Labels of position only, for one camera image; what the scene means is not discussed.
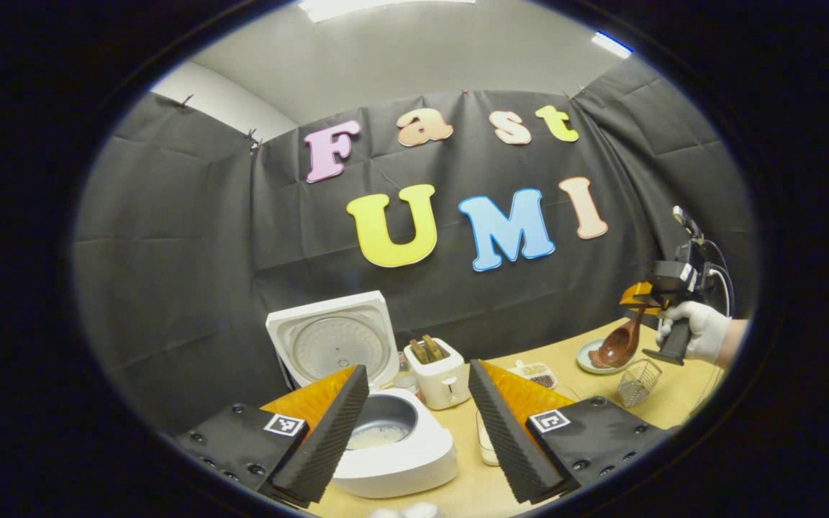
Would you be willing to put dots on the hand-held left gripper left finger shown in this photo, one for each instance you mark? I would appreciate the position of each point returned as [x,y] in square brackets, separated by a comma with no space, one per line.
[317,446]

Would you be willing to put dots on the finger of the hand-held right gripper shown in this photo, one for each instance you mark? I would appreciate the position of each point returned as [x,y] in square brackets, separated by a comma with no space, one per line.
[641,296]

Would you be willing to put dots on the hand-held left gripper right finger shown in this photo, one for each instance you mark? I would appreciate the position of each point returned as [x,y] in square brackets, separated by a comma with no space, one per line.
[504,442]

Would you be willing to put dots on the clear container of rice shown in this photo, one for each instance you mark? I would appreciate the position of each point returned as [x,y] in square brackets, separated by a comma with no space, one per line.
[488,442]

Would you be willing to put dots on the dark wooden spoon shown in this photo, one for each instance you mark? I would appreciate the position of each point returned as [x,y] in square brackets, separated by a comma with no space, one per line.
[616,349]

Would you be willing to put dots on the white rice cooker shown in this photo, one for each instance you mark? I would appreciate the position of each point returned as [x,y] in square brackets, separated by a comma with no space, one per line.
[414,460]

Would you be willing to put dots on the white divided grain dish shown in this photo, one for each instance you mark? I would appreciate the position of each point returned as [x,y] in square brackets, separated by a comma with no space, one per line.
[537,374]

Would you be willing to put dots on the white toaster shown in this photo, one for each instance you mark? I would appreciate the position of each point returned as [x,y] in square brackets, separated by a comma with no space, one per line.
[443,385]

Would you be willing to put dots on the pale green plate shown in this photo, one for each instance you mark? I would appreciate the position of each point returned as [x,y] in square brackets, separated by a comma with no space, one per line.
[586,360]

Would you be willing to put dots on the small seasoning bottle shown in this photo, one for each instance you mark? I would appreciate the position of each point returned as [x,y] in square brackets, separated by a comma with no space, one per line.
[405,374]

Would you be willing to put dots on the brown toast slice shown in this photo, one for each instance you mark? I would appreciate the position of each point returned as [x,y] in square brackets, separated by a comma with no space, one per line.
[419,351]
[435,347]

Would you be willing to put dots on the black backdrop cloth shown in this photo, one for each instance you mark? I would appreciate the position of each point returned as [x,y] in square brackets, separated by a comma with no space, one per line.
[184,273]

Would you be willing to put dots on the ceiling light panel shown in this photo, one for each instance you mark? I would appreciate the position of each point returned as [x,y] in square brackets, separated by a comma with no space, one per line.
[612,44]
[386,7]

